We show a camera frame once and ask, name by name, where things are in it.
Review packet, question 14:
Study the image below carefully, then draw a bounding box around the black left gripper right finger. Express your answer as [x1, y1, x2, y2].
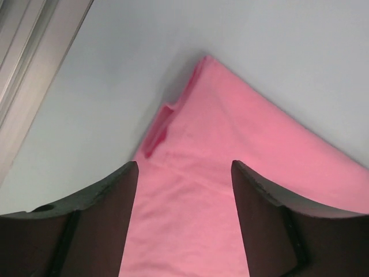
[231, 160, 368, 276]

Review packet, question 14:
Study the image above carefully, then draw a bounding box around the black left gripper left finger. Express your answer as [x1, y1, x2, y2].
[1, 162, 139, 276]

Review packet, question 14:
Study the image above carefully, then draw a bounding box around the pink t shirt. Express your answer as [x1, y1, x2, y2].
[119, 56, 368, 276]

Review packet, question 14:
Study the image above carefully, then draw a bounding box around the left aluminium corner post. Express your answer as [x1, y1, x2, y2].
[1, 0, 92, 180]

